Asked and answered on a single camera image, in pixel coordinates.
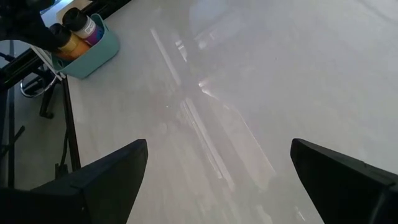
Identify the teal plastic bin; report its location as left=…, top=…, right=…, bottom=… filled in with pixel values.
left=50, top=12, right=121, bottom=80

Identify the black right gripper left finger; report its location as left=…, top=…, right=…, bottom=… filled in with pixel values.
left=0, top=138, right=149, bottom=224

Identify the black aluminium table frame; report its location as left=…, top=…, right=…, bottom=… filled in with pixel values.
left=0, top=0, right=133, bottom=189

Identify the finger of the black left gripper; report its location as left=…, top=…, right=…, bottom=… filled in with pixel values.
left=0, top=12, right=62, bottom=53

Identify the purple-label garlic powder jar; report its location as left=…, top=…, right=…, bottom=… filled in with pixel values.
left=62, top=6, right=105, bottom=47

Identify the silver metal bracket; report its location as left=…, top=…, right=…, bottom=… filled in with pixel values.
left=30, top=46, right=67, bottom=80

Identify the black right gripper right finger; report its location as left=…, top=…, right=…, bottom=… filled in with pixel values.
left=290, top=138, right=398, bottom=224

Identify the orange black-lid jar labelled five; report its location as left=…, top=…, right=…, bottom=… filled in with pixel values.
left=49, top=23, right=91, bottom=62

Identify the chrome ring stool base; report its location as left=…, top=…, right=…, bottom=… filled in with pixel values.
left=19, top=73, right=59, bottom=119

